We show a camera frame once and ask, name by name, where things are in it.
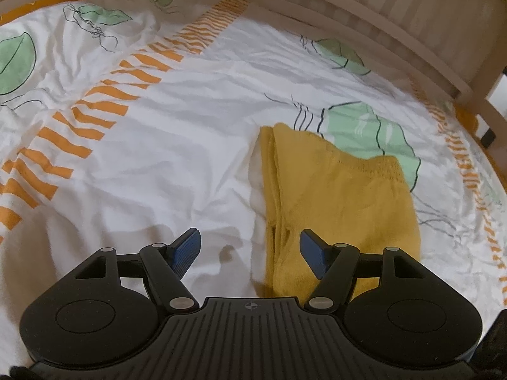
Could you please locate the beige wooden bed frame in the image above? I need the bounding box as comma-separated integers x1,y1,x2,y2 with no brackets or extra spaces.
0,0,507,155

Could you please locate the mustard yellow knit garment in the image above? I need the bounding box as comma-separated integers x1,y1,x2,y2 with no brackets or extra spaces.
259,123,421,302

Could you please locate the white leaf-print bed sheet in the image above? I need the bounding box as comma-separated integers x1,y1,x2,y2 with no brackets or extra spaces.
1,0,506,371

